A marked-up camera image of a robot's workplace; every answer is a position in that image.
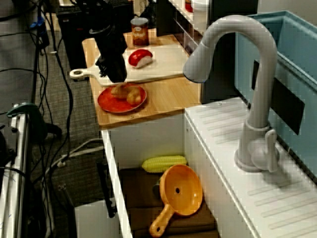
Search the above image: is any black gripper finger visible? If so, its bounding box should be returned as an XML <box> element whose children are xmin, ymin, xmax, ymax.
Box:
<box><xmin>98</xmin><ymin>61</ymin><xmax>111</xmax><ymax>79</ymax></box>
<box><xmin>107</xmin><ymin>55</ymin><xmax>128</xmax><ymax>84</ymax></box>

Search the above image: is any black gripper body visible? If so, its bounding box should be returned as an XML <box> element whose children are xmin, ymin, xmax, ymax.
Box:
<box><xmin>95</xmin><ymin>26</ymin><xmax>128</xmax><ymax>67</ymax></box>

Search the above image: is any tan toy chicken piece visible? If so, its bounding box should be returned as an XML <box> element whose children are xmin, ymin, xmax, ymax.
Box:
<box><xmin>110</xmin><ymin>83</ymin><xmax>141</xmax><ymax>105</ymax></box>

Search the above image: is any red white toy sushi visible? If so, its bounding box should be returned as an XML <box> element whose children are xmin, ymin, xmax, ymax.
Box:
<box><xmin>128</xmin><ymin>49</ymin><xmax>154</xmax><ymax>68</ymax></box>

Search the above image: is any brown beans can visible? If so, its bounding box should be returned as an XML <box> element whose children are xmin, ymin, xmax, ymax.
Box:
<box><xmin>130</xmin><ymin>17</ymin><xmax>150</xmax><ymax>48</ymax></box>

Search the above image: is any red round plate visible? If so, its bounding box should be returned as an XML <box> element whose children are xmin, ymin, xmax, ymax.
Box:
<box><xmin>97</xmin><ymin>85</ymin><xmax>148</xmax><ymax>114</ymax></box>

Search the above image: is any light wooden cutting board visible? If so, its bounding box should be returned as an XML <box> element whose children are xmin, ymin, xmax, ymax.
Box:
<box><xmin>69</xmin><ymin>46</ymin><xmax>191</xmax><ymax>87</ymax></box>

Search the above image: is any white round container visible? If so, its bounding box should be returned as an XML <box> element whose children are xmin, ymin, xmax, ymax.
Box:
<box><xmin>192</xmin><ymin>0</ymin><xmax>210</xmax><ymax>33</ymax></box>

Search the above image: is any yellow toy corn cob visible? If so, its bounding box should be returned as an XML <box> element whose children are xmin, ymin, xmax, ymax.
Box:
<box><xmin>141</xmin><ymin>155</ymin><xmax>188</xmax><ymax>174</ymax></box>

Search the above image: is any green toy can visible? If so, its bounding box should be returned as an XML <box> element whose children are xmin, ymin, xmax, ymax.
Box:
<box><xmin>152</xmin><ymin>179</ymin><xmax>163</xmax><ymax>196</ymax></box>

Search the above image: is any white toy sink unit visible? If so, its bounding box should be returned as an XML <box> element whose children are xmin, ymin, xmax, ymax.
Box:
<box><xmin>100</xmin><ymin>96</ymin><xmax>317</xmax><ymax>238</ymax></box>

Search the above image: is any orange plastic strainer pan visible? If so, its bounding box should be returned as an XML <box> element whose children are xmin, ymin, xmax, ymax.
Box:
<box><xmin>149</xmin><ymin>164</ymin><xmax>204</xmax><ymax>238</ymax></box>

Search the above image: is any grey toy faucet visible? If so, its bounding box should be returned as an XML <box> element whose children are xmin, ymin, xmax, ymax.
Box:
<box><xmin>182</xmin><ymin>14</ymin><xmax>280</xmax><ymax>173</ymax></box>

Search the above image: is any teal plastic bin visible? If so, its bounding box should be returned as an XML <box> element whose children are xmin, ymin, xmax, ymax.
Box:
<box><xmin>235</xmin><ymin>10</ymin><xmax>317</xmax><ymax>179</ymax></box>

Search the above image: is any long black cable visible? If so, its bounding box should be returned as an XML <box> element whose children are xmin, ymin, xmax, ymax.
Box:
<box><xmin>47</xmin><ymin>0</ymin><xmax>74</xmax><ymax>154</ymax></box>

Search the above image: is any grey cable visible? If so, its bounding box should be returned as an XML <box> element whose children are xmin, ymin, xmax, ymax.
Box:
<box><xmin>46</xmin><ymin>138</ymin><xmax>104</xmax><ymax>174</ymax></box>

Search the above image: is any black cabinet handle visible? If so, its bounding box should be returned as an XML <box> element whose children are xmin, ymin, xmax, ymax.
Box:
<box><xmin>96</xmin><ymin>161</ymin><xmax>117</xmax><ymax>219</ymax></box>

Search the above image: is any silver aluminium frame rail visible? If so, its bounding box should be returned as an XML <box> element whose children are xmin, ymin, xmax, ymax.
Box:
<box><xmin>0</xmin><ymin>104</ymin><xmax>33</xmax><ymax>238</ymax></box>

